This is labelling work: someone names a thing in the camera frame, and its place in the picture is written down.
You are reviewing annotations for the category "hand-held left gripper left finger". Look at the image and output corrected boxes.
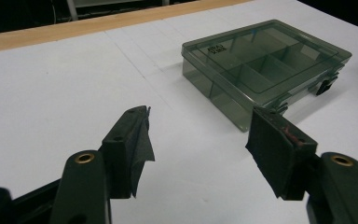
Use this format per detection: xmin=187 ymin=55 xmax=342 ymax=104
xmin=101 ymin=105 xmax=156 ymax=200

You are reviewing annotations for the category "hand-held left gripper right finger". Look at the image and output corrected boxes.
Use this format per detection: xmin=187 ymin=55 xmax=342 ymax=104
xmin=244 ymin=105 xmax=319 ymax=202

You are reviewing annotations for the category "grey translucent compartment box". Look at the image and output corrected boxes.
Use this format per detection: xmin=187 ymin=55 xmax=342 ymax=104
xmin=181 ymin=19 xmax=353 ymax=133

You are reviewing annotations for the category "white board sheet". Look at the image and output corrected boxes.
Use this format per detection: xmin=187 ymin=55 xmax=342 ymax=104
xmin=0 ymin=0 xmax=358 ymax=224

